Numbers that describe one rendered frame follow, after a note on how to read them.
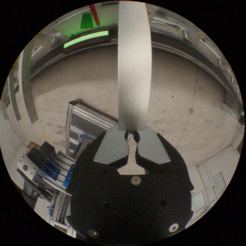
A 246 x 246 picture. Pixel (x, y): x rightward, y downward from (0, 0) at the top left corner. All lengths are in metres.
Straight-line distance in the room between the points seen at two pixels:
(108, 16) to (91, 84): 0.86
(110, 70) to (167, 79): 0.69
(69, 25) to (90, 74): 0.82
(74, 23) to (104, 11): 0.08
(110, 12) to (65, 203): 0.91
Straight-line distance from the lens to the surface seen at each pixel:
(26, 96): 0.24
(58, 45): 0.39
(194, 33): 0.33
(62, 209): 0.74
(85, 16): 0.27
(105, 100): 0.99
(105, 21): 0.29
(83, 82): 1.07
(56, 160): 0.63
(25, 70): 0.26
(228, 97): 2.53
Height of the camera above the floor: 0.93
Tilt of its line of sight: 59 degrees down
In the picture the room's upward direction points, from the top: 174 degrees counter-clockwise
